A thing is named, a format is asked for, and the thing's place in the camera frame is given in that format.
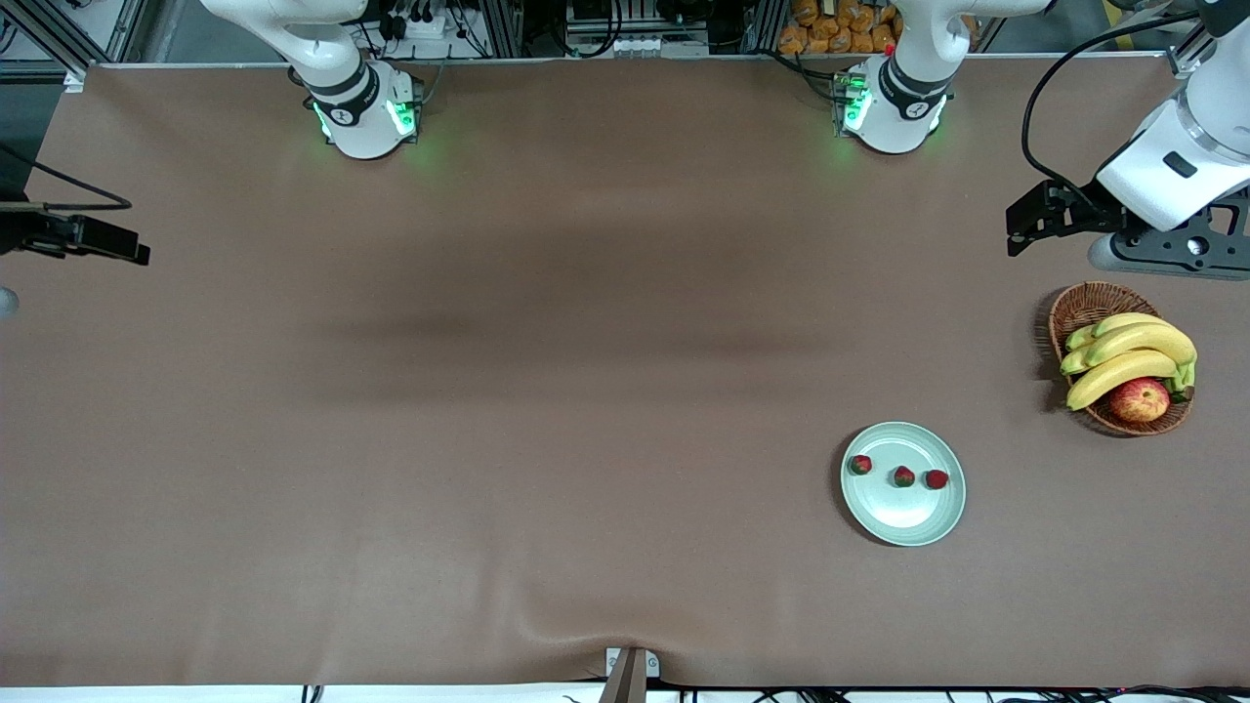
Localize brown table mat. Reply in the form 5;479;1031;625
0;57;1250;689

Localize white power strip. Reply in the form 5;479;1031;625
386;0;452;42

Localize aluminium frame post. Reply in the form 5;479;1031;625
488;0;524;58
747;0;787;55

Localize bag of orange fruit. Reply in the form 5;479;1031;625
776;0;904;57

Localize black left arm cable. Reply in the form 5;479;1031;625
1021;10;1204;196

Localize red yellow apple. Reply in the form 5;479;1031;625
1109;377;1171;424

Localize brown wicker basket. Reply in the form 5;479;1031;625
1048;281;1194;437

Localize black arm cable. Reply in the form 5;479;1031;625
0;145;134;212
1021;10;1204;196

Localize aluminium frame beam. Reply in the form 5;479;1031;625
0;0;147;91

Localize aluminium table frame corner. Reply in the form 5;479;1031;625
1167;20;1217;81

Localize metal bracket with post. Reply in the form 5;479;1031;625
604;646;661;703

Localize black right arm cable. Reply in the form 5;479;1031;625
0;145;134;212

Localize light green round plate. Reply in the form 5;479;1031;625
840;421;967;547

